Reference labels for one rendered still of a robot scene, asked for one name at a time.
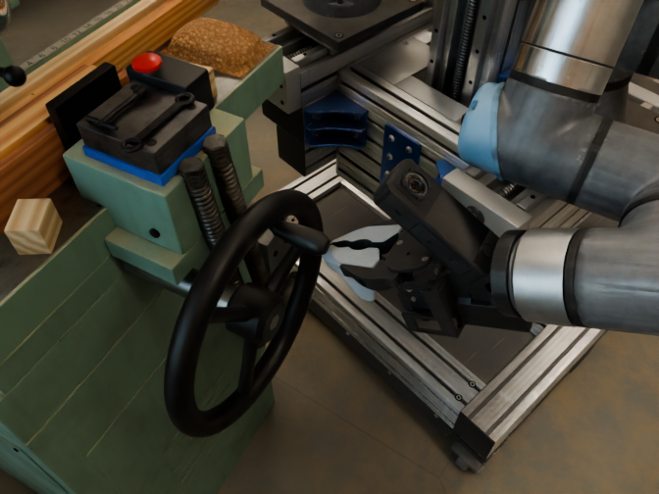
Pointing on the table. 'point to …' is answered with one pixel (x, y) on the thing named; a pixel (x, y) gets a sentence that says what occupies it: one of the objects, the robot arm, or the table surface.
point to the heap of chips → (218, 46)
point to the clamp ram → (81, 101)
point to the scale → (73, 34)
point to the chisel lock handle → (13, 75)
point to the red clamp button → (146, 63)
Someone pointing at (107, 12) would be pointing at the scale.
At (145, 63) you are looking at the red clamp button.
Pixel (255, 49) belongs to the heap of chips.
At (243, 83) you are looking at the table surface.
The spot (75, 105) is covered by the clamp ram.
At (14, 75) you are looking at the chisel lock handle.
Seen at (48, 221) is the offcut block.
